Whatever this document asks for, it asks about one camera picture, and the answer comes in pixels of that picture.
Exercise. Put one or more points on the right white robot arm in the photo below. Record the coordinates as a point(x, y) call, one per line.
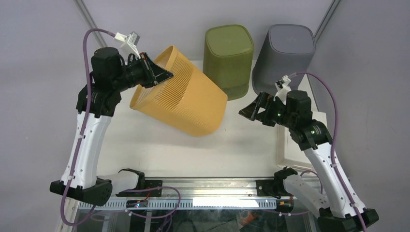
point(339, 209)

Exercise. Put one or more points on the yellow mesh waste bin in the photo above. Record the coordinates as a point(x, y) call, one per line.
point(189, 101)

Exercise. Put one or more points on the white slotted cable duct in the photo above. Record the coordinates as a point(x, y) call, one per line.
point(191, 204)

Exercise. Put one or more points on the left aluminium corner post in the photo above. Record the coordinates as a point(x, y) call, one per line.
point(85, 13)

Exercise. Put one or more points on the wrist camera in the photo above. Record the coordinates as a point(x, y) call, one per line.
point(283, 88)
point(129, 43)

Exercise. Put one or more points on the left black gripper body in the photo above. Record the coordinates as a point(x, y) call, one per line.
point(130, 76)

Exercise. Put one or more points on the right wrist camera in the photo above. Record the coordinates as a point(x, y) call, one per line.
point(283, 88)

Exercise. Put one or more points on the white perforated plastic basket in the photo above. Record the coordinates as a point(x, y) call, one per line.
point(289, 153)

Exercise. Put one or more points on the right aluminium corner post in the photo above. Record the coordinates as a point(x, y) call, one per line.
point(326, 19)

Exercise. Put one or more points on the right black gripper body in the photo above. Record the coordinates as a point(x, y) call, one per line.
point(277, 114)

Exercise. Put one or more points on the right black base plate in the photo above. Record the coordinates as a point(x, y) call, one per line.
point(266, 189)

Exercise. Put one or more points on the grey mesh waste bin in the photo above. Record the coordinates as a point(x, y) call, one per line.
point(287, 49)

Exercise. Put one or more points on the aluminium mounting rail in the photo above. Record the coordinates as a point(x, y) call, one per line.
point(213, 187)

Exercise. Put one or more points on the aluminium corner post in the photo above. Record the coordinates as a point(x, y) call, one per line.
point(326, 19)
point(85, 13)

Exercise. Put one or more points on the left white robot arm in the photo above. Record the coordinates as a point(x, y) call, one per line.
point(79, 181)

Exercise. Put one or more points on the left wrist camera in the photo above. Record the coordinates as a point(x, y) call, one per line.
point(129, 43)

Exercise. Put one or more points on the green mesh waste bin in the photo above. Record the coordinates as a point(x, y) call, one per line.
point(227, 61)

